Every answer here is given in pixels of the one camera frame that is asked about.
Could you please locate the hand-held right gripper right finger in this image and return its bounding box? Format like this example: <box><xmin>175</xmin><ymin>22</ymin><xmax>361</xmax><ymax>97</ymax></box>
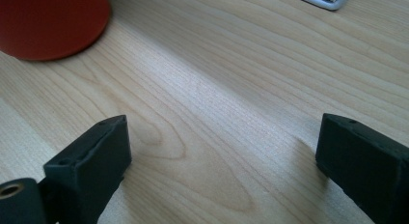
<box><xmin>314</xmin><ymin>113</ymin><xmax>409</xmax><ymax>224</ymax></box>

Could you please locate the red round object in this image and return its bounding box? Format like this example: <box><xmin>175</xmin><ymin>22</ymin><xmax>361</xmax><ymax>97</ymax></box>
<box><xmin>0</xmin><ymin>0</ymin><xmax>113</xmax><ymax>62</ymax></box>

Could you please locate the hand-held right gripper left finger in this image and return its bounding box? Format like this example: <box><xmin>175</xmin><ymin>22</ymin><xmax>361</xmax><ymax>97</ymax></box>
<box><xmin>42</xmin><ymin>114</ymin><xmax>133</xmax><ymax>224</ymax></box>

